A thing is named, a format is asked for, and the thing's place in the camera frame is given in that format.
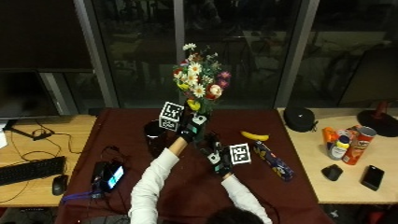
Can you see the person's left hand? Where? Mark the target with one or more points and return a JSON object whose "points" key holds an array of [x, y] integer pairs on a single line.
{"points": [[192, 127]]}

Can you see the person's right hand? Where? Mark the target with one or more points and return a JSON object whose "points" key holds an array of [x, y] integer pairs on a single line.
{"points": [[220, 160]]}

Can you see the colourful artificial flower bouquet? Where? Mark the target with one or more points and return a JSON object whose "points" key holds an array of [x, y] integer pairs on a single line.
{"points": [[200, 81]]}

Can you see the white marker cube left glove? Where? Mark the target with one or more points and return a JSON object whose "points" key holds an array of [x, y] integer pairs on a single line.
{"points": [[170, 115]]}

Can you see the white marker cube glove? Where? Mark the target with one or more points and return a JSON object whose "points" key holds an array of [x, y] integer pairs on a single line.
{"points": [[240, 154], [170, 115]]}

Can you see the white marker cube right glove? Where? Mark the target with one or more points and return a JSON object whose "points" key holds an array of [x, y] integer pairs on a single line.
{"points": [[240, 154]]}

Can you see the yellow banana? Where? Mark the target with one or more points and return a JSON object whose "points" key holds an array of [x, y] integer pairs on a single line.
{"points": [[254, 136]]}

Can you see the dark glass vase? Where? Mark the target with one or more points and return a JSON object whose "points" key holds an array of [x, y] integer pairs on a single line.
{"points": [[154, 137]]}

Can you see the dark patterned tube can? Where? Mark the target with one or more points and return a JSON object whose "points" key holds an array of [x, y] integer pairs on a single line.
{"points": [[273, 160]]}

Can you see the maroon tablecloth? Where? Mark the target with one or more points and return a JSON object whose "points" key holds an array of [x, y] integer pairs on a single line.
{"points": [[194, 193]]}

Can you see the black round zip case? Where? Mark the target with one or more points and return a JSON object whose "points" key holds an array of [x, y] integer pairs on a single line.
{"points": [[298, 118]]}

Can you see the black device with lit screen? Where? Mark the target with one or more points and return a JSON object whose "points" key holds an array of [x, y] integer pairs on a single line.
{"points": [[109, 175]]}

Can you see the orange bottle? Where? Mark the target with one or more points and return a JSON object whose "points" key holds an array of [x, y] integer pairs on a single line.
{"points": [[329, 136]]}

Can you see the black angular computer mouse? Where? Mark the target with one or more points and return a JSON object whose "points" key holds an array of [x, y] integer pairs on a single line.
{"points": [[331, 172]]}

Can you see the white bottle with blue cap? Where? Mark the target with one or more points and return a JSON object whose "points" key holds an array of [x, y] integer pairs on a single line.
{"points": [[338, 148]]}

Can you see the red white snack packet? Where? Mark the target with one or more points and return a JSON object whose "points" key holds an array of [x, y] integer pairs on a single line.
{"points": [[350, 131]]}

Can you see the orange chips can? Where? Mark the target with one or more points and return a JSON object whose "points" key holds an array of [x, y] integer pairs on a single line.
{"points": [[358, 146]]}

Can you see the black smartphone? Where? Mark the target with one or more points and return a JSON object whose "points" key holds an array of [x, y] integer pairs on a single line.
{"points": [[373, 177]]}

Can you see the black lamp base red stem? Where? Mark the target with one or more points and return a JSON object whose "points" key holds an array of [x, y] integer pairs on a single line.
{"points": [[379, 119]]}

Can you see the black computer monitor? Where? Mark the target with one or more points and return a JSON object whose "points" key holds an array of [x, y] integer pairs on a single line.
{"points": [[24, 95]]}

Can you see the black keyboard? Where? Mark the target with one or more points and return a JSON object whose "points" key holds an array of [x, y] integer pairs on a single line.
{"points": [[31, 170]]}

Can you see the white paper sheet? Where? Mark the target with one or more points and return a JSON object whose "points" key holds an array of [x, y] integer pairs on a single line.
{"points": [[3, 137]]}

